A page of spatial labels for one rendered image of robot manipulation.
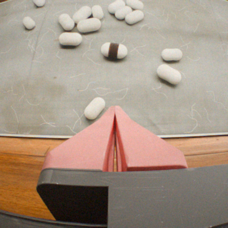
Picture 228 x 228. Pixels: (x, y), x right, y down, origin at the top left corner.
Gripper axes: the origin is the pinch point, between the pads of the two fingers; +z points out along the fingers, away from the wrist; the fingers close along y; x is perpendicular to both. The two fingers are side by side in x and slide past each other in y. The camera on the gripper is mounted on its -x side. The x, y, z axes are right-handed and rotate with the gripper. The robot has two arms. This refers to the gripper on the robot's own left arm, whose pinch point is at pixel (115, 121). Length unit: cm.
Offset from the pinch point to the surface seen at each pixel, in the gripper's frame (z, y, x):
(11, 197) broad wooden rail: -0.2, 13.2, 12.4
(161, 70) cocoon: 13.5, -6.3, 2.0
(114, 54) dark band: 15.6, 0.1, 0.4
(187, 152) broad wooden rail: 4.8, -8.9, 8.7
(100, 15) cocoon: 22.1, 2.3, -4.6
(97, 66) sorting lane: 15.8, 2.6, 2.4
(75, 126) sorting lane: 9.0, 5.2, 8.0
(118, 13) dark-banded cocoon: 22.0, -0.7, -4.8
